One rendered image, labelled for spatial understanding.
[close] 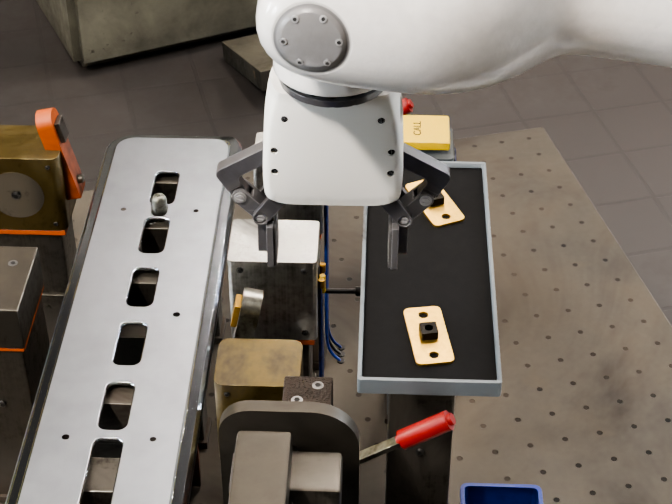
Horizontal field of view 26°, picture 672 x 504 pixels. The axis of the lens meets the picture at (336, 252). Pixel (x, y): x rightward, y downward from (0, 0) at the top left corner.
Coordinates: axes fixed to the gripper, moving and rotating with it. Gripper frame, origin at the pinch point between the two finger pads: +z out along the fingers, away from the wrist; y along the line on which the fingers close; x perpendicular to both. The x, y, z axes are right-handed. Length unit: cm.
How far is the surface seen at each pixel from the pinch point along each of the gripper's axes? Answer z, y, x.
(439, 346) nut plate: 27.7, -10.2, -19.7
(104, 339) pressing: 44, 27, -38
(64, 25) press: 131, 79, -263
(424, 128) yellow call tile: 28, -10, -59
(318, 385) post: 34.0, 1.8, -20.4
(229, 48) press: 138, 34, -263
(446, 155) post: 30, -12, -56
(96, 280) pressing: 44, 30, -49
